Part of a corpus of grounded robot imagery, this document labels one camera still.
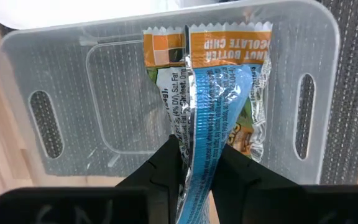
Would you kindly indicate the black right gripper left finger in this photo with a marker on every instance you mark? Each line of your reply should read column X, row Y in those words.
column 163, row 174

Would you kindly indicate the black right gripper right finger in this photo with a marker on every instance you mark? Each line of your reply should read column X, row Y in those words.
column 232, row 180

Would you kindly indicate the light blue granola bar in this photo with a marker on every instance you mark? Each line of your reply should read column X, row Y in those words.
column 210, row 109

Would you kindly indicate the green orange granola bar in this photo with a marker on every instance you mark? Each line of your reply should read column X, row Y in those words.
column 228, row 46

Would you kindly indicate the clear plastic bin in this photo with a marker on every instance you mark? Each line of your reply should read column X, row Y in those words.
column 73, row 109

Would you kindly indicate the white plastic bin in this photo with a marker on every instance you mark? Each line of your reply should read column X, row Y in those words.
column 42, row 12

